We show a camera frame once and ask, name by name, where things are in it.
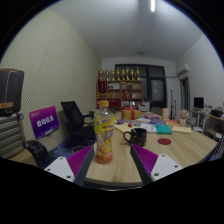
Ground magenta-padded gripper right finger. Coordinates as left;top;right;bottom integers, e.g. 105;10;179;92
129;143;184;186

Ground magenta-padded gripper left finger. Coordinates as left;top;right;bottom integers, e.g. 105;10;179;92
44;144;97;188

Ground orange-capped yellow drink bottle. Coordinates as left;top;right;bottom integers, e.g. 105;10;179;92
93;100;115;165

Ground black mug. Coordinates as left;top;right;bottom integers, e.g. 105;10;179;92
123;127;148;148

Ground flat round red coaster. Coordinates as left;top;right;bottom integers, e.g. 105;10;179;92
157;137;172;146

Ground white paper sheet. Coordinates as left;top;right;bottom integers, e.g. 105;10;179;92
139;123;158;133

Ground teal book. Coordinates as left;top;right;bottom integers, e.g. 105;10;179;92
155;124;174;136

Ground pale yellow paper sheet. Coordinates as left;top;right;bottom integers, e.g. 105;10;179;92
113;123;134;134

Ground black office chair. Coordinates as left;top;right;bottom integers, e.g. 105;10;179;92
60;100;98;148

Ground yellow envelope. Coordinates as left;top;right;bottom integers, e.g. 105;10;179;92
171;125;193;135

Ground yellow gift box, red ribbon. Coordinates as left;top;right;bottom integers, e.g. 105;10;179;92
121;105;142;121

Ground tan cardboard box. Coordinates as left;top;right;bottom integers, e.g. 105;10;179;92
161;107;170;121

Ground purple sign board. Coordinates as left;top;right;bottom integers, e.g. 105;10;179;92
28;105;61;140

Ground pink flowers in white pot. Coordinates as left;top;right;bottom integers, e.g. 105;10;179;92
178;109;190;128

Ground dark glass door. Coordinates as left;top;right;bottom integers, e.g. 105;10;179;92
114;64;168;111

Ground wooden shelf unit with trophies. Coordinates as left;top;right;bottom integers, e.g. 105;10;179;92
96;67;144;111

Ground grey striped office chair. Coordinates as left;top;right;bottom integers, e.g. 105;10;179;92
0;113;54;169

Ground white round stool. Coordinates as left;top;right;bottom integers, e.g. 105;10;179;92
213;132;224;158

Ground cluttered wooden side desk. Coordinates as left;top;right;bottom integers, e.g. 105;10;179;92
191;106;224;138

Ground computer monitor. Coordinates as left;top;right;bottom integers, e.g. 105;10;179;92
193;96;205;110

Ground white wall air conditioner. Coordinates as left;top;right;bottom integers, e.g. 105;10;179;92
176;64;190;76

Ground black bag with tan straps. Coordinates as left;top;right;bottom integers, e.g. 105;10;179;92
0;68;25;116

